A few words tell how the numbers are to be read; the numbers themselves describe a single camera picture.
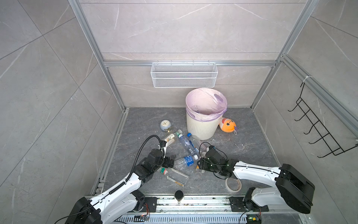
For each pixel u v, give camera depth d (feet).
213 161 2.21
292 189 1.37
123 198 1.63
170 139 3.14
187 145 3.07
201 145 3.10
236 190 2.55
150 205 2.40
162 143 2.34
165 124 3.41
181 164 2.69
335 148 1.96
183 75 3.30
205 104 3.30
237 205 2.40
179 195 2.25
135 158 2.45
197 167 2.66
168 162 2.38
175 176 2.74
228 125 3.20
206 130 2.93
